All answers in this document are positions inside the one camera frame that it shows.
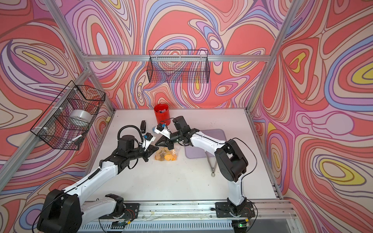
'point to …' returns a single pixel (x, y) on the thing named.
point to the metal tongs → (213, 167)
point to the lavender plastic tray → (192, 152)
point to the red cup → (162, 114)
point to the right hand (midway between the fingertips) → (158, 146)
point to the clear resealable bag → (163, 154)
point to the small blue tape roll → (154, 128)
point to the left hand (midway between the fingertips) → (158, 148)
